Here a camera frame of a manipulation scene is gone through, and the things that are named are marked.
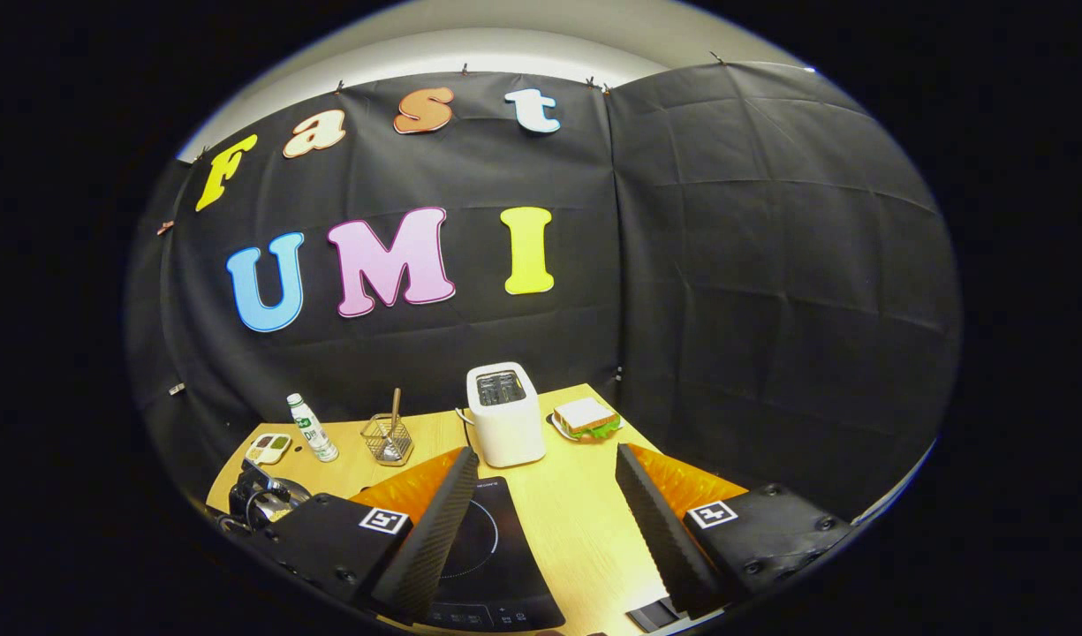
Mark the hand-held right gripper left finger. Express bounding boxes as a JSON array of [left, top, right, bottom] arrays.
[[240, 446, 480, 624]]

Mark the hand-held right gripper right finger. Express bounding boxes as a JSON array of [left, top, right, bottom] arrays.
[[614, 443, 859, 619]]

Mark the black induction cooktop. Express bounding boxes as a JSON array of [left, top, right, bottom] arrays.
[[421, 477, 566, 632]]

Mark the steel pot with black handle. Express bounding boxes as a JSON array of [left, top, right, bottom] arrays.
[[227, 458, 314, 533]]

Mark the white toaster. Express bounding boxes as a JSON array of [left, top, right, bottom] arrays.
[[465, 362, 547, 469]]

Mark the sandwich with lettuce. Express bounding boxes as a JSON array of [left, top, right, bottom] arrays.
[[554, 397, 621, 440]]

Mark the small white plate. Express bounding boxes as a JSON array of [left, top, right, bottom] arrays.
[[547, 412, 624, 443]]

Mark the white drink bottle green label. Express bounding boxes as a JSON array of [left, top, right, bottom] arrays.
[[286, 393, 340, 464]]

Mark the white divided dish of beans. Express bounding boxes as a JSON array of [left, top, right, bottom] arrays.
[[245, 433, 292, 466]]

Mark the wire utensil holder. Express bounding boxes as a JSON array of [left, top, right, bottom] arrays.
[[360, 413, 415, 467]]

